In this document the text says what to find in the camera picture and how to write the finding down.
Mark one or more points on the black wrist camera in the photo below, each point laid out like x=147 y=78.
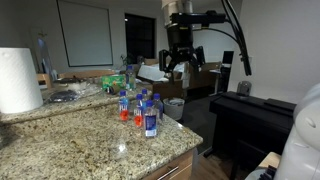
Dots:
x=200 y=17

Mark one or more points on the clear blue-capped water bottle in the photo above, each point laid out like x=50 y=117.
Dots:
x=138 y=113
x=158 y=105
x=144 y=95
x=150 y=121
x=123 y=106
x=130 y=78

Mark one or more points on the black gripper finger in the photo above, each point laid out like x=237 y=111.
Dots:
x=163 y=60
x=200 y=56

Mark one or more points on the green tissue box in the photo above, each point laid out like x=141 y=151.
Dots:
x=113 y=81

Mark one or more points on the white paper sheet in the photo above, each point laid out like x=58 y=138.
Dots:
x=151 y=71

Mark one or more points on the small wooden box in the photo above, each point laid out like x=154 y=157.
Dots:
x=43 y=81

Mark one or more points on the black monitor on stand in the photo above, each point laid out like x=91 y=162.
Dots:
x=227 y=57

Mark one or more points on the round pale bowl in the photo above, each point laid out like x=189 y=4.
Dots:
x=71 y=84

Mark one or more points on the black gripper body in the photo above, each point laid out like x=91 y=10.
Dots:
x=180 y=40

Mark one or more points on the wooden cabinet front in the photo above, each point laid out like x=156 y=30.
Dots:
x=176 y=166

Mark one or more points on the dark item in plastic wrap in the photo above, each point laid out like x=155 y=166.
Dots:
x=63 y=96

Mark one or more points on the white projector screen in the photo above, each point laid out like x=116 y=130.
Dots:
x=86 y=33

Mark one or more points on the white waste basket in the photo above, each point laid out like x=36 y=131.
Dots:
x=173 y=108

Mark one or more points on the grey cylindrical speaker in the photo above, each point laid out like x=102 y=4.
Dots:
x=244 y=88

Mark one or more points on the dark window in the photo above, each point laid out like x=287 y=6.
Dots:
x=140 y=36

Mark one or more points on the blue picture panel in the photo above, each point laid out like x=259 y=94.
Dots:
x=43 y=56

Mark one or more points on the black piano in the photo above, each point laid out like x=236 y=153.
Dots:
x=250 y=116

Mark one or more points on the green potted plant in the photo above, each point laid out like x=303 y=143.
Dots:
x=126 y=60

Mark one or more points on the white paper towel roll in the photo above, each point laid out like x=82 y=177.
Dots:
x=18 y=80

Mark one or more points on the robot mounting table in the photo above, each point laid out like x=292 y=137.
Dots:
x=270 y=160

